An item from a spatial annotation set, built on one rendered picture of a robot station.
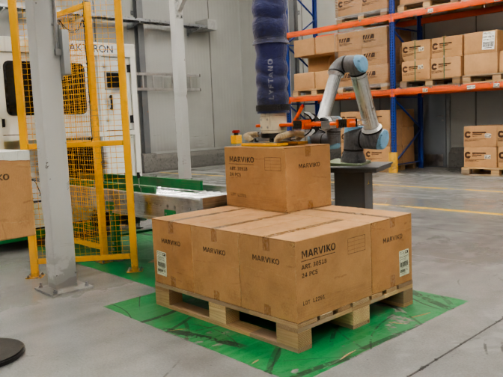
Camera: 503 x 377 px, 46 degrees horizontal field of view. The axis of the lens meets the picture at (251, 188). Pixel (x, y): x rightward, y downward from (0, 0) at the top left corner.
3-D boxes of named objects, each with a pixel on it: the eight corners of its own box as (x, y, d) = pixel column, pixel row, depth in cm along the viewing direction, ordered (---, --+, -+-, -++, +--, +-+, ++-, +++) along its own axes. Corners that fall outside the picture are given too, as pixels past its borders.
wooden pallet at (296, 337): (156, 304, 369) (154, 281, 368) (269, 271, 437) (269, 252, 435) (298, 354, 282) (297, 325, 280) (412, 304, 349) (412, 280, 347)
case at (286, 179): (227, 205, 406) (224, 146, 401) (269, 198, 432) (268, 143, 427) (287, 213, 360) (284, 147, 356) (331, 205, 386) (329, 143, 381)
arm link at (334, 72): (329, 52, 415) (303, 142, 402) (345, 51, 407) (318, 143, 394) (337, 60, 423) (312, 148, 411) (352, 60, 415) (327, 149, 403)
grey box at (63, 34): (52, 77, 410) (49, 33, 406) (59, 77, 413) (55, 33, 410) (65, 74, 395) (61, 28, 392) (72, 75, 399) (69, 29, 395)
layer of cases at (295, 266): (155, 281, 368) (151, 218, 363) (269, 252, 435) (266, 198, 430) (297, 324, 280) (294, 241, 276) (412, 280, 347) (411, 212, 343)
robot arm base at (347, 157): (345, 159, 464) (346, 146, 462) (369, 161, 454) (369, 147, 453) (337, 162, 447) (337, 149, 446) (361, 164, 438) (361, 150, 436)
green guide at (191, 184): (104, 182, 606) (103, 173, 605) (113, 180, 613) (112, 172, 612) (200, 191, 489) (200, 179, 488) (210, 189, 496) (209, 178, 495)
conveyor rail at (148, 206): (52, 203, 570) (50, 183, 567) (57, 202, 573) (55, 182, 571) (200, 227, 401) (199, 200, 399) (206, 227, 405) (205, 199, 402)
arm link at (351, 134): (349, 146, 460) (350, 124, 457) (369, 148, 449) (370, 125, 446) (339, 149, 448) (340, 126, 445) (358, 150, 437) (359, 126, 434)
